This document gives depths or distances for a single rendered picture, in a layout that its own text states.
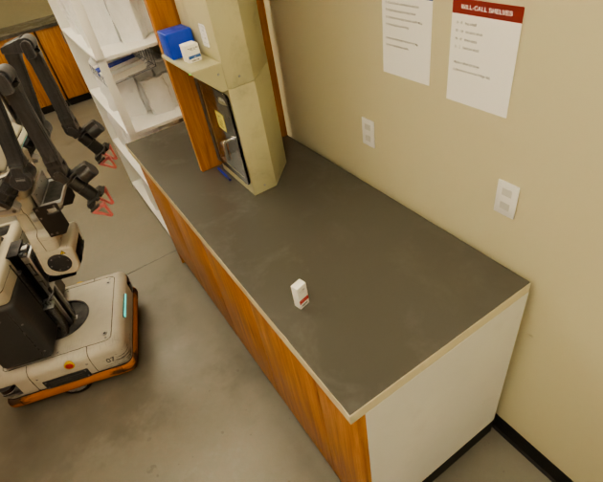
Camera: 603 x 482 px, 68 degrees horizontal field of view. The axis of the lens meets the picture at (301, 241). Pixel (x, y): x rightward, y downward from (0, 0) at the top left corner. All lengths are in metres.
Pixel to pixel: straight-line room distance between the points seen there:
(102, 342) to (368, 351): 1.61
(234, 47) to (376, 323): 1.06
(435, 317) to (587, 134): 0.61
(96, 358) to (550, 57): 2.29
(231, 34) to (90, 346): 1.68
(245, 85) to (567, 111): 1.06
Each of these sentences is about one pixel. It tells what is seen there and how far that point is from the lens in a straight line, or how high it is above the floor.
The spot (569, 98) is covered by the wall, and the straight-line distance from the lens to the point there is 1.25.
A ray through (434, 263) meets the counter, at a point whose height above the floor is 0.94.
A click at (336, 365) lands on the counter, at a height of 0.94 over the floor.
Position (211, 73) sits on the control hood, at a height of 1.49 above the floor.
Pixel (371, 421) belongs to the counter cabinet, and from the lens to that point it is 1.30.
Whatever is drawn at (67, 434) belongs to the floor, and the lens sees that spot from 2.70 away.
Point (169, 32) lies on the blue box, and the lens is 1.84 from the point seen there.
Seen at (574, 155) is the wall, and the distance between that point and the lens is 1.29.
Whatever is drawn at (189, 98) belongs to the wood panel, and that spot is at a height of 1.29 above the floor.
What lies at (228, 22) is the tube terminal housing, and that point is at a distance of 1.69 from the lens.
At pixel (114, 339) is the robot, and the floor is 0.28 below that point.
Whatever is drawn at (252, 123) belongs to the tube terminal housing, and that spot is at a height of 1.25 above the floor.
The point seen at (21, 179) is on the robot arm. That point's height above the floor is 1.25.
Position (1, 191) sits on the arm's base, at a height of 1.21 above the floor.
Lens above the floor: 2.00
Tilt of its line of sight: 40 degrees down
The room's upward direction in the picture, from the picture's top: 11 degrees counter-clockwise
